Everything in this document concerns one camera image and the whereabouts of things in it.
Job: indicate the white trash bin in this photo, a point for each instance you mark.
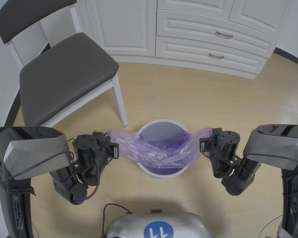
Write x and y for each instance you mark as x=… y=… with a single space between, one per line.
x=161 y=130

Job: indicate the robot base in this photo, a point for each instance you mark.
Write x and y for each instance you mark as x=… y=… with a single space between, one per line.
x=134 y=225

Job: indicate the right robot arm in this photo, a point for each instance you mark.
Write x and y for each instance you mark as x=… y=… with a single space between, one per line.
x=273 y=145

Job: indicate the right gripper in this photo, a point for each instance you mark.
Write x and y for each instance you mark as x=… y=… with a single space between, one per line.
x=209 y=147

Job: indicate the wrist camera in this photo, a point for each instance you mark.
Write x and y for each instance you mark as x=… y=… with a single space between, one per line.
x=98 y=137
x=216 y=134

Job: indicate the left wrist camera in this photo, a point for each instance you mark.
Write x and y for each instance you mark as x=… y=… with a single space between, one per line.
x=98 y=137

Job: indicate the white chair dark grey seat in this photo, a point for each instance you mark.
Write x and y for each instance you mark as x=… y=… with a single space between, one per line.
x=64 y=66

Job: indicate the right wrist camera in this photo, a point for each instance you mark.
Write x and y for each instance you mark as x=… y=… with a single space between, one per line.
x=216 y=134

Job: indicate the white wardrobe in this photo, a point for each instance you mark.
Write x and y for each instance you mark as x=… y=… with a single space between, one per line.
x=188 y=21

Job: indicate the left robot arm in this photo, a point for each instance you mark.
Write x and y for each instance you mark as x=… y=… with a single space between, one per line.
x=34 y=152

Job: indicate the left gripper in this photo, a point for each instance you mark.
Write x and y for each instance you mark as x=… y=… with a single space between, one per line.
x=105 y=151

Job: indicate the purple plastic bag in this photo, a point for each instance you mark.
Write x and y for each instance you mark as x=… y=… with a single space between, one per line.
x=144 y=150

